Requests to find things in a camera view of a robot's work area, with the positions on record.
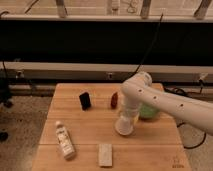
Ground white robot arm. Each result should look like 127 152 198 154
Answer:
115 72 213 135

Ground black eraser block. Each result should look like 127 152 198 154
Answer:
79 92 91 110

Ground green bowl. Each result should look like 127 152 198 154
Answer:
139 104 159 119

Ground dark red small object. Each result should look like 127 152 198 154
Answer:
111 92 118 109

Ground white rectangular sponge block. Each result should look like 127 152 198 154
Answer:
98 144 113 167

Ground white plastic bottle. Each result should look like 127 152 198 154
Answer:
55 121 75 160

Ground black chair base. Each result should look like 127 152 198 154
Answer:
0 79 13 142

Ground black floor cables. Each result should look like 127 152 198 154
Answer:
165 87 208 150

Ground black hanging cable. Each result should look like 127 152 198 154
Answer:
133 13 164 75

